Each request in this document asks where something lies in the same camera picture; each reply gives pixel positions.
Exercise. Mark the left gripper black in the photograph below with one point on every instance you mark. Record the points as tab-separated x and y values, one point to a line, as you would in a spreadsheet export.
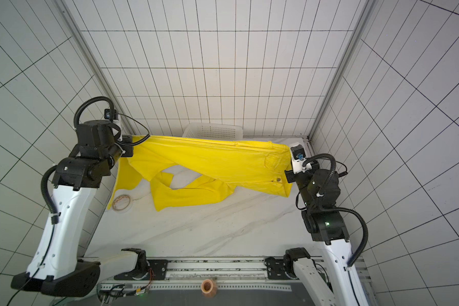
126	145

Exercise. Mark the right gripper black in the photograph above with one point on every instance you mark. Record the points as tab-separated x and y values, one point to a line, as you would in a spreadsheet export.
291	175

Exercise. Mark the yellow trousers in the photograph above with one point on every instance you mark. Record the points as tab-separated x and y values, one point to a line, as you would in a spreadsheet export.
222	165

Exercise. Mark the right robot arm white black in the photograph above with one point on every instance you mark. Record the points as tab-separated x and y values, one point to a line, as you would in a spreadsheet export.
339	284

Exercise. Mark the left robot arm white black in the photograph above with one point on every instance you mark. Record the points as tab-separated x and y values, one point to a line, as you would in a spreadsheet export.
68	189

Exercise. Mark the clear tape roll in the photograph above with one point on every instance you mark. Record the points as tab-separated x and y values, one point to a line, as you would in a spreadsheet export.
122	204

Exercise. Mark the white plastic basket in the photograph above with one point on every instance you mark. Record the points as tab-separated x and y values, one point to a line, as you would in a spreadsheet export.
210	131

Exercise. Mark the brown tape roll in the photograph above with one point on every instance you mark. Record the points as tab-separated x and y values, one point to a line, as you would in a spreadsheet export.
209	288

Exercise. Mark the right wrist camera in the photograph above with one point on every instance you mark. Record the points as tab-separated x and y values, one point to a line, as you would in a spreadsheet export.
298	156

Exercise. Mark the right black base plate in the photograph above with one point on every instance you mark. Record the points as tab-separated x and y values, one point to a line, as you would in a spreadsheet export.
277	268

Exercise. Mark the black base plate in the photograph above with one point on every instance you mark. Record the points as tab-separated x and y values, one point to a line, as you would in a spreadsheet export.
157	269
277	268

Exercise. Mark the aluminium mounting rail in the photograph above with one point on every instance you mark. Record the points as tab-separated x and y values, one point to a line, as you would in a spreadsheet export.
229	273

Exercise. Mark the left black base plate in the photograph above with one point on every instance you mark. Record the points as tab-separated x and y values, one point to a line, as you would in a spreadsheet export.
157	269

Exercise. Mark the small circuit board with cables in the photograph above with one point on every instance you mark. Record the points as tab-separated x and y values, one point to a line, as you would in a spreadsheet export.
120	291

